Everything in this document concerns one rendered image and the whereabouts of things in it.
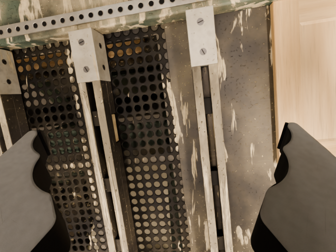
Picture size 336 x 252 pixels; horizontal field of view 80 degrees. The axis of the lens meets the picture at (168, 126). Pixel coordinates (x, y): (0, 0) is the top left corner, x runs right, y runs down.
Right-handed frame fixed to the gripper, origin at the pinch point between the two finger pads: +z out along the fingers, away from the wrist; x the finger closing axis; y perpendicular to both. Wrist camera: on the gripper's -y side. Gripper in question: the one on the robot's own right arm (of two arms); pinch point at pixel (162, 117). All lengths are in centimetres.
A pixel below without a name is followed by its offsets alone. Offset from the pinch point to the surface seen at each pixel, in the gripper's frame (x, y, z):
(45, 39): -33, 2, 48
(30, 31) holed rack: -35, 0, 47
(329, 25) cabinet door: 38, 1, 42
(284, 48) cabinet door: 28, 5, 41
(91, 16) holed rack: -18.2, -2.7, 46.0
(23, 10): -37, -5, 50
